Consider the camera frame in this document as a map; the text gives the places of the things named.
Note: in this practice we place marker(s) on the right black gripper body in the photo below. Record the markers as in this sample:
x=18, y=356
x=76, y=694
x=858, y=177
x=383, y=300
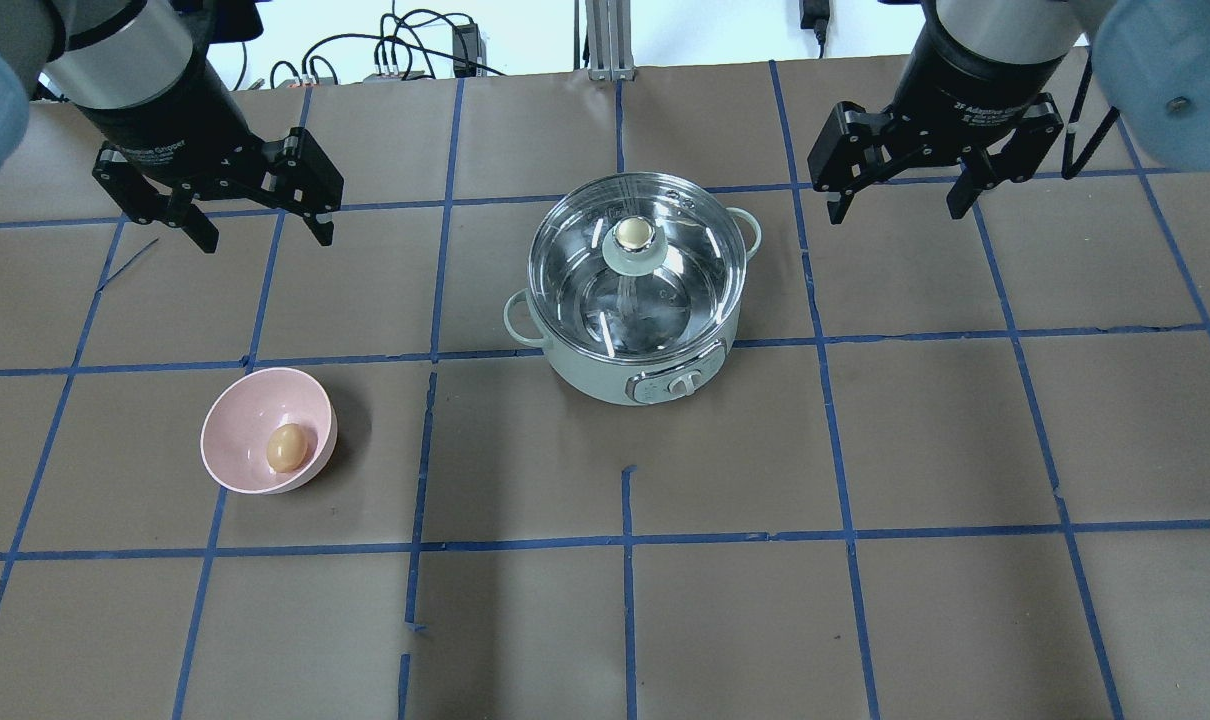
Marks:
x=955, y=90

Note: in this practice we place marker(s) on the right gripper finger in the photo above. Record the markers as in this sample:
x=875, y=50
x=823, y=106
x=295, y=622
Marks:
x=848, y=155
x=1035, y=132

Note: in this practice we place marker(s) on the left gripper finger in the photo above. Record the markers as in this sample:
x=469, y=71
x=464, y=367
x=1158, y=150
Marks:
x=143, y=204
x=302, y=180

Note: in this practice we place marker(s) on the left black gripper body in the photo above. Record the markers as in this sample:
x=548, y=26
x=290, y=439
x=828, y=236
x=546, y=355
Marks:
x=170, y=122

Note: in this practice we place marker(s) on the glass pot lid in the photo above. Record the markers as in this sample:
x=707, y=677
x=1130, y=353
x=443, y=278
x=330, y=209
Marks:
x=635, y=267

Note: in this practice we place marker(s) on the brown egg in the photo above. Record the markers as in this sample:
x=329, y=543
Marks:
x=288, y=448

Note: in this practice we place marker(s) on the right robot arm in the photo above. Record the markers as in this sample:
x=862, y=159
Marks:
x=1151, y=59

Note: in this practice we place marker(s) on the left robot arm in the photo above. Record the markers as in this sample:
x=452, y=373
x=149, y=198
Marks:
x=139, y=72

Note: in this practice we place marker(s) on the mint green electric pot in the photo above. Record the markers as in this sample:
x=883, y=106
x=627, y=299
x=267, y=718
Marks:
x=621, y=384

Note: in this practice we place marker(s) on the black power adapter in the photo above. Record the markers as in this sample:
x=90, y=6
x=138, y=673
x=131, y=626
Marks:
x=467, y=50

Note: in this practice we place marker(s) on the pink bowl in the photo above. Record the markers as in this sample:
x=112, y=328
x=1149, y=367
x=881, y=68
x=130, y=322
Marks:
x=235, y=431

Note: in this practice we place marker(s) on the aluminium frame post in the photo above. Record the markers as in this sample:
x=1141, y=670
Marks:
x=609, y=41

